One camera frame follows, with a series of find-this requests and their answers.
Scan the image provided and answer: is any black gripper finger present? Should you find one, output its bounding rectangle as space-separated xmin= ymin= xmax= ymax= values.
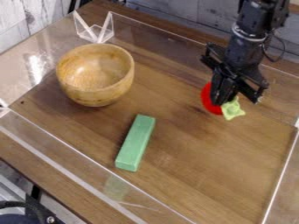
xmin=237 ymin=80 xmax=267 ymax=104
xmin=209 ymin=65 xmax=237 ymax=106

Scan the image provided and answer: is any dark robot arm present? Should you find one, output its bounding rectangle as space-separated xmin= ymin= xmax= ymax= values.
xmin=200 ymin=0 xmax=289 ymax=106

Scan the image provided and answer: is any green rectangular block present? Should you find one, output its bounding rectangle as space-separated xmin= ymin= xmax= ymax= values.
xmin=115 ymin=115 xmax=155 ymax=172

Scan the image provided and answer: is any clear acrylic corner bracket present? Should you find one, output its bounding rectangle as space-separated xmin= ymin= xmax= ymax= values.
xmin=72 ymin=11 xmax=115 ymax=44

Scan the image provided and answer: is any red plush strawberry toy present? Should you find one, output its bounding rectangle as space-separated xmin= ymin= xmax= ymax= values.
xmin=200 ymin=82 xmax=245 ymax=121

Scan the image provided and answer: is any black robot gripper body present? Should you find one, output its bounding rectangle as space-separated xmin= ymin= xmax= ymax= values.
xmin=200 ymin=42 xmax=268 ymax=98

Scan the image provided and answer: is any wooden bowl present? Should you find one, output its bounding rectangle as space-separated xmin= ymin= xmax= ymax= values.
xmin=56 ymin=44 xmax=135 ymax=107

